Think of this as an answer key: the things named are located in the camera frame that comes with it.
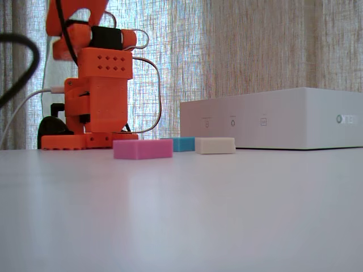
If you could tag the orange robot base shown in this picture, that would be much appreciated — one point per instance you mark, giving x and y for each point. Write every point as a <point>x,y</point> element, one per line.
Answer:
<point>107,107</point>

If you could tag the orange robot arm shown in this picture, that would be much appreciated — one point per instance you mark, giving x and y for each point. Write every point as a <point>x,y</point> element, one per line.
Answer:
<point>105,66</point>

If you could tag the blue cuboid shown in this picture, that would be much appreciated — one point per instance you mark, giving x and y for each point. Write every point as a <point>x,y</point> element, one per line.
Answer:
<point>184,144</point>

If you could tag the cream cuboid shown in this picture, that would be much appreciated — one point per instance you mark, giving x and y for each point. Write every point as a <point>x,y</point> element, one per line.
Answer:
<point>214,146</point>

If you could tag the pink cuboid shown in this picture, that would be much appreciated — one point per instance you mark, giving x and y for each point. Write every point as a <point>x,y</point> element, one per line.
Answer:
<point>141,149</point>

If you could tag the white cardboard bin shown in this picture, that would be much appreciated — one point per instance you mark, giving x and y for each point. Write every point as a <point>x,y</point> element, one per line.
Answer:
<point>269,119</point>

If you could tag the black table clamp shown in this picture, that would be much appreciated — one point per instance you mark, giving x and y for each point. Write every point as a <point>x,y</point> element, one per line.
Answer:
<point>52,127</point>

